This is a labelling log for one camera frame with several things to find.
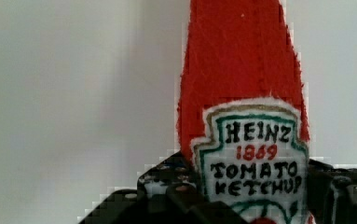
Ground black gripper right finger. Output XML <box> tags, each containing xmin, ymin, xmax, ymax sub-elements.
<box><xmin>308</xmin><ymin>160</ymin><xmax>357</xmax><ymax>224</ymax></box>

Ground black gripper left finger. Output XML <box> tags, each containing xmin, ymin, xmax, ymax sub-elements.
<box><xmin>78</xmin><ymin>152</ymin><xmax>248</xmax><ymax>224</ymax></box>

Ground red plush ketchup bottle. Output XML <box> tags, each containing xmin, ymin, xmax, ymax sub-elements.
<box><xmin>177</xmin><ymin>0</ymin><xmax>315</xmax><ymax>224</ymax></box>

